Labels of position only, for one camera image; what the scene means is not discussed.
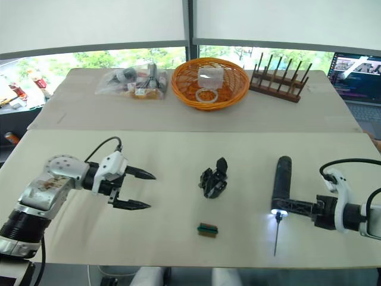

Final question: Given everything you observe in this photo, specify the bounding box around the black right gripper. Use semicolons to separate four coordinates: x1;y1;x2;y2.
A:
287;194;339;231

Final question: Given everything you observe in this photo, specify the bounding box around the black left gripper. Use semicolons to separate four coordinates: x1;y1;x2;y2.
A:
99;166;157;212

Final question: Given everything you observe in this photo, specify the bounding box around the black electric screwdriver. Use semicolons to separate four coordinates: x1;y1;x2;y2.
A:
270;156;294;257

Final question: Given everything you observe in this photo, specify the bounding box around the black gripper body workpiece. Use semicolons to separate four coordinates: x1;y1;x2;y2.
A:
198;166;229;200

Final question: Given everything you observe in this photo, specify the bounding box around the black ribbed finger piece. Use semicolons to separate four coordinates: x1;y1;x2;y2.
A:
216;157;229;178

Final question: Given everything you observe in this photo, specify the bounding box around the person's bare hand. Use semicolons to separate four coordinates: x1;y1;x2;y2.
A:
361;130;381;151

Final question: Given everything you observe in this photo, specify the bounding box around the grey-brown cardboard sheet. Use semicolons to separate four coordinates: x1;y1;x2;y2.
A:
26;67;363;133

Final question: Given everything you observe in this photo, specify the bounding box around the small green and brown block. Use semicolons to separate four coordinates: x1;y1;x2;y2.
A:
196;222;221;238

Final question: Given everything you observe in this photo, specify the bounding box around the white rounded shape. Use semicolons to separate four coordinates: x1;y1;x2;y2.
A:
130;266;165;286

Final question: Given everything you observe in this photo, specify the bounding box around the yellow snack packet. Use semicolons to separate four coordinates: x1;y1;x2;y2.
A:
126;88;163;100

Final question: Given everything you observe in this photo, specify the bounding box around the clear plastic bag of items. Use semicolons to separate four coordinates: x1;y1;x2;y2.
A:
95;63;169;101

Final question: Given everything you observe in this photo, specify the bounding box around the orange woven basket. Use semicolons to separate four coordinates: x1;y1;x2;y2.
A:
171;58;250;112

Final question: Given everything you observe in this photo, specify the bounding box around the grey metal tool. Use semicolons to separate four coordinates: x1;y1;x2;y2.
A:
147;63;160;89

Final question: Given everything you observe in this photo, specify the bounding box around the dark wooden peg rack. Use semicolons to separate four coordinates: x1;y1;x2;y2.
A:
248;52;312;104

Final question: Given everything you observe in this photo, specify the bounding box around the orange drink can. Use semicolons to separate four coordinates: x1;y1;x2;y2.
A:
4;131;22;146

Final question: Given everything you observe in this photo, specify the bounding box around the clear plastic box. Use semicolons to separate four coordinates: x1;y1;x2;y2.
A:
198;67;224;89

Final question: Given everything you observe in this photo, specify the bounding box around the black cabinet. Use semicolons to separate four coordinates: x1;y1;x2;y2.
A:
0;104;43;165

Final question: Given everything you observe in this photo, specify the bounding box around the open laptop computer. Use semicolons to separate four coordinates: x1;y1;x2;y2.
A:
329;52;381;132

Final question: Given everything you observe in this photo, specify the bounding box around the white box with green edge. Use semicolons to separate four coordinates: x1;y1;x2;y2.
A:
11;95;43;113

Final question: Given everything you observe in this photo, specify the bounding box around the red and white bottle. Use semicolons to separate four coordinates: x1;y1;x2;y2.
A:
8;82;28;101
28;70;49;91

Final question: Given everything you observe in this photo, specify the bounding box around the white roller blind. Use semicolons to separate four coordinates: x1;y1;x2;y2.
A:
193;0;381;54
0;0;189;59

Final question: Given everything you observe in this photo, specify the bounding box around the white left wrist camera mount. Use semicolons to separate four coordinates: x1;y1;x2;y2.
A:
91;151;130;196

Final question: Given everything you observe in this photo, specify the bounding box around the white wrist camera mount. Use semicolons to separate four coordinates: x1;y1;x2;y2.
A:
323;168;351;235
91;151;130;196

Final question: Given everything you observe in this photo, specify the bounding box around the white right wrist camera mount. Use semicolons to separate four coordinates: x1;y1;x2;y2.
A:
323;168;351;235

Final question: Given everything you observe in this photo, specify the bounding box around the clear tape ring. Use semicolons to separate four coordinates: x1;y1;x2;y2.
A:
195;88;219;104

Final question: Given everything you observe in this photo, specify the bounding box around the grey window frame post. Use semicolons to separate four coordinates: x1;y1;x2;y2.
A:
182;0;199;70

